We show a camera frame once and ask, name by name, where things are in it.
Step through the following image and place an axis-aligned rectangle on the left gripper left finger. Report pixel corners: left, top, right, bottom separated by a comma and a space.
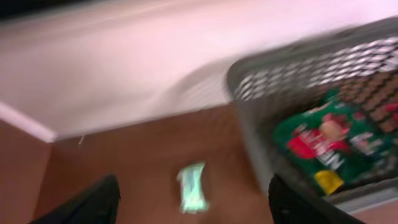
29, 175, 121, 224

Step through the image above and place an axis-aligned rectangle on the grey plastic basket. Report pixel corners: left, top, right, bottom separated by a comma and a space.
226, 17, 397, 223

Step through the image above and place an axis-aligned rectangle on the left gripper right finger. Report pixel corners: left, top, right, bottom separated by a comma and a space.
268, 175, 363, 224

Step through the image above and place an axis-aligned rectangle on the light teal snack packet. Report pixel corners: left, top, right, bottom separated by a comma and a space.
177, 162, 209, 213

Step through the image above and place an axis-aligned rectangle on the green red coffee packet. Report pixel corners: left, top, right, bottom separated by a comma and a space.
273, 90, 393, 195

